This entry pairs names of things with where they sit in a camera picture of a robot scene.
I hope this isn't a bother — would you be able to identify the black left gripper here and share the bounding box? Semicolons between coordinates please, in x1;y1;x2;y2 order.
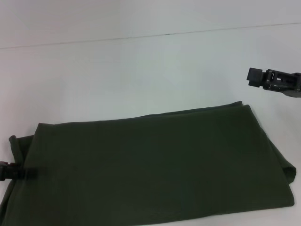
0;161;38;182

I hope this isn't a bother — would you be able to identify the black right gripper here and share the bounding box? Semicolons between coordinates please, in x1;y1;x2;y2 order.
246;67;301;98

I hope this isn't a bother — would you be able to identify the dark green FREE! T-shirt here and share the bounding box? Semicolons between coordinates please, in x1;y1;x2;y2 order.
0;101;297;226

